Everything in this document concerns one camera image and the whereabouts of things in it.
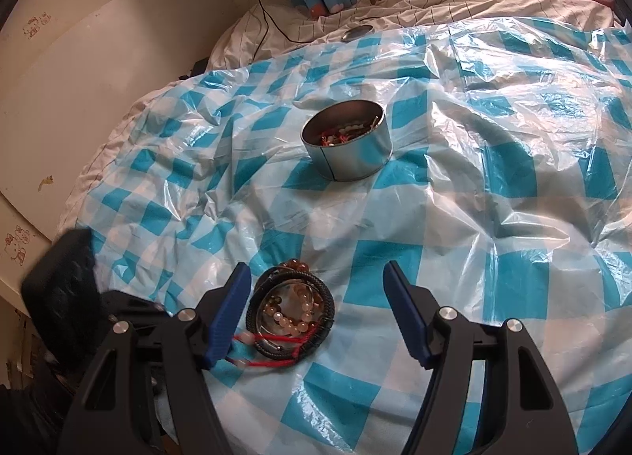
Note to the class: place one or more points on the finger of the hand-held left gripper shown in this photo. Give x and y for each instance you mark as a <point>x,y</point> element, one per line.
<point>136,306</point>

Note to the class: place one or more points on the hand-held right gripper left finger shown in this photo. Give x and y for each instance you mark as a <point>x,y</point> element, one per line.
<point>226,321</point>

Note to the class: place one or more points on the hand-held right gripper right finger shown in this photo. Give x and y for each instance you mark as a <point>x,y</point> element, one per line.
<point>406,319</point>

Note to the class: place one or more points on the silver bangle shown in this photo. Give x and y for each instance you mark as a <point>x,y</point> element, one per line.
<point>258,309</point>

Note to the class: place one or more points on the round metal tin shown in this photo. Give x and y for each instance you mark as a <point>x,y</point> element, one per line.
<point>348,151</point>

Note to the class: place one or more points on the small red and white jewelry pile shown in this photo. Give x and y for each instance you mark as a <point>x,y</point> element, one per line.
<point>345,133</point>

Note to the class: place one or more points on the blue checkered plastic sheet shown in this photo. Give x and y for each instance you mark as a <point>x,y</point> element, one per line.
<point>469,178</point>

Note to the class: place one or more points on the round metal tin lid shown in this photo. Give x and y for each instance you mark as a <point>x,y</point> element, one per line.
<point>359,33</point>

